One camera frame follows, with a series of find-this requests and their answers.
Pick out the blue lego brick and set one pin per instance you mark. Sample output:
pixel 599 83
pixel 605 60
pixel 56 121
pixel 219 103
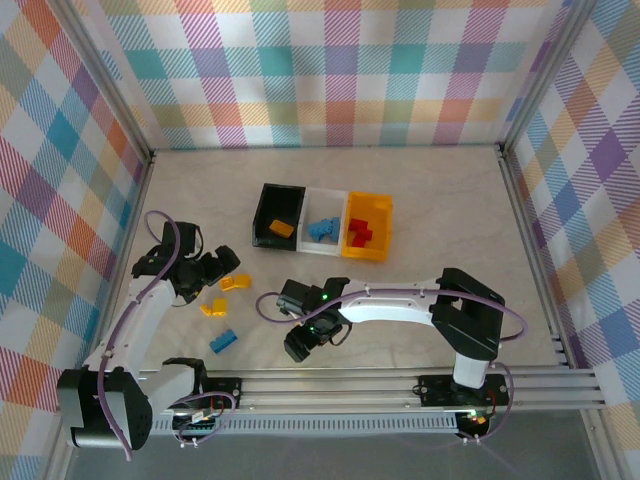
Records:
pixel 316 231
pixel 223 342
pixel 331 223
pixel 334 236

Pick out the black plastic bin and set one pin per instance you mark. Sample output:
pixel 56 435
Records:
pixel 265 210

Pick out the white plastic bin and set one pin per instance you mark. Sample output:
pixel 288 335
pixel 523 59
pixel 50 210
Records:
pixel 320 200

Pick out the red lego brick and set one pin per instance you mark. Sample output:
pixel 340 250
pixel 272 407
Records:
pixel 370 232
pixel 356 224
pixel 361 242

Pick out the yellow plastic bin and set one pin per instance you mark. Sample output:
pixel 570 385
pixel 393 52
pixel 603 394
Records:
pixel 375 205

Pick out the controller board orange connector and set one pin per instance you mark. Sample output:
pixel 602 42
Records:
pixel 480 422

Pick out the aluminium frame post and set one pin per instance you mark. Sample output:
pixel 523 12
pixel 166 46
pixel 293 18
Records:
pixel 107 82
pixel 545 75

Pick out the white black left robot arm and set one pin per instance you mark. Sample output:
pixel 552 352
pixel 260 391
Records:
pixel 135 320

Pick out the green terminal controller board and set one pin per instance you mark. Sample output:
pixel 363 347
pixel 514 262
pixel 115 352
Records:
pixel 200 427

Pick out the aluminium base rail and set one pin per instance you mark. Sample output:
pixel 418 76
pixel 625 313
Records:
pixel 325 387

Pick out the yellow small lego brick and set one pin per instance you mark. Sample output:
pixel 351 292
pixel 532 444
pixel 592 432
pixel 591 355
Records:
pixel 227 283
pixel 243 281
pixel 220 306
pixel 206 310

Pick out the yellow long lego brick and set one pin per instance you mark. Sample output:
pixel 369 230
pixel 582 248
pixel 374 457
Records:
pixel 280 228

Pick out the aluminium side rail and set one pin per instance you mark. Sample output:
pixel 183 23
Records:
pixel 135 215
pixel 524 225

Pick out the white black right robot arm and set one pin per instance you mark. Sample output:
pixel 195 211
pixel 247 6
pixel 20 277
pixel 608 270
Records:
pixel 390 305

